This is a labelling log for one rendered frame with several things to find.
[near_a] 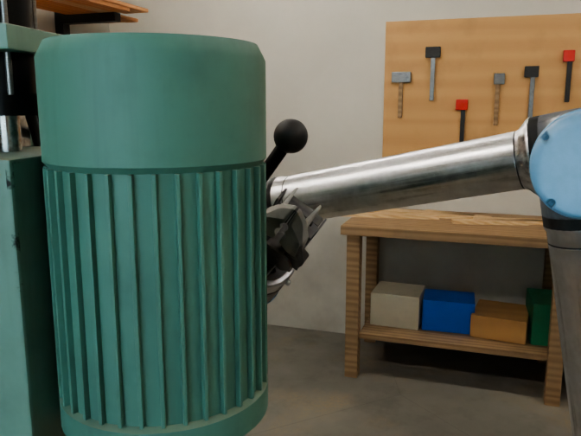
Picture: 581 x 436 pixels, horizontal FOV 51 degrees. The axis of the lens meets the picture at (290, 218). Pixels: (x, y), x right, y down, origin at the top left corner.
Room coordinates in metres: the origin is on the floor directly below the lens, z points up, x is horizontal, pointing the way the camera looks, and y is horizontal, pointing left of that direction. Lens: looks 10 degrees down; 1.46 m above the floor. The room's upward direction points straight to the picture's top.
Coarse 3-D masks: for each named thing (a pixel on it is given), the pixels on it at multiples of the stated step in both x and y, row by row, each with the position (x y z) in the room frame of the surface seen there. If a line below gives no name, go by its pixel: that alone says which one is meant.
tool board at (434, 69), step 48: (432, 48) 3.55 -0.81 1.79; (480, 48) 3.49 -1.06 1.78; (528, 48) 3.41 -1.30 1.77; (576, 48) 3.34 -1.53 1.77; (384, 96) 3.66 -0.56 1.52; (432, 96) 3.55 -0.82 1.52; (480, 96) 3.49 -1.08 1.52; (528, 96) 3.41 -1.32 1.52; (576, 96) 3.33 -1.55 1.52; (384, 144) 3.66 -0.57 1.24; (432, 144) 3.57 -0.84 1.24
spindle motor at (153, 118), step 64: (64, 64) 0.41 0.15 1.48; (128, 64) 0.40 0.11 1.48; (192, 64) 0.41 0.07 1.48; (256, 64) 0.46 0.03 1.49; (64, 128) 0.42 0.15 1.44; (128, 128) 0.40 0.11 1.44; (192, 128) 0.41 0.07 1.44; (256, 128) 0.46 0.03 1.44; (64, 192) 0.43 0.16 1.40; (128, 192) 0.40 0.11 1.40; (192, 192) 0.42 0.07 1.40; (256, 192) 0.47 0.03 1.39; (64, 256) 0.43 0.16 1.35; (128, 256) 0.41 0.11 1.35; (192, 256) 0.42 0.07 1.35; (256, 256) 0.47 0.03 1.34; (64, 320) 0.44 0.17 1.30; (128, 320) 0.41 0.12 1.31; (192, 320) 0.42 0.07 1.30; (256, 320) 0.47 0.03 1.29; (64, 384) 0.44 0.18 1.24; (128, 384) 0.41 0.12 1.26; (192, 384) 0.42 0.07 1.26; (256, 384) 0.47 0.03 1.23
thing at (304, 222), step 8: (320, 208) 0.73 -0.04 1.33; (296, 216) 0.68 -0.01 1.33; (312, 216) 0.71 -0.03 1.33; (288, 224) 0.69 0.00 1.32; (296, 224) 0.69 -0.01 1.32; (304, 224) 0.69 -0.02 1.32; (288, 232) 0.70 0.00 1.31; (296, 232) 0.69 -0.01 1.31; (304, 232) 0.70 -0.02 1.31; (280, 240) 0.73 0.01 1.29; (288, 240) 0.72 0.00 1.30; (296, 240) 0.70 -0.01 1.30; (304, 240) 0.71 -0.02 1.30; (288, 248) 0.73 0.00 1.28; (296, 248) 0.72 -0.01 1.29
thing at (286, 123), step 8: (288, 120) 0.61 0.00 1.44; (296, 120) 0.61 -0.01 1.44; (280, 128) 0.60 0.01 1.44; (288, 128) 0.60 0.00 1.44; (296, 128) 0.60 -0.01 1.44; (304, 128) 0.61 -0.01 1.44; (280, 136) 0.60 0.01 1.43; (288, 136) 0.60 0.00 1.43; (296, 136) 0.60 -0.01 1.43; (304, 136) 0.60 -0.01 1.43; (280, 144) 0.60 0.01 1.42; (288, 144) 0.60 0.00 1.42; (296, 144) 0.60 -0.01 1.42; (304, 144) 0.61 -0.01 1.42; (272, 152) 0.61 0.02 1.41; (280, 152) 0.61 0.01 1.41; (288, 152) 0.61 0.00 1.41; (296, 152) 0.61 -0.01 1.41; (272, 160) 0.61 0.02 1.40; (280, 160) 0.61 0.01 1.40; (272, 168) 0.61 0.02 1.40
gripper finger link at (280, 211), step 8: (288, 200) 0.72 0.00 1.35; (272, 208) 0.71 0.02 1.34; (280, 208) 0.69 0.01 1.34; (288, 208) 0.68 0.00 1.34; (296, 208) 0.68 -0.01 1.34; (272, 216) 0.70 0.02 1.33; (280, 216) 0.69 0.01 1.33; (288, 216) 0.68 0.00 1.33; (272, 224) 0.71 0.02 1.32; (280, 224) 0.70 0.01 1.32; (272, 232) 0.73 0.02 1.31
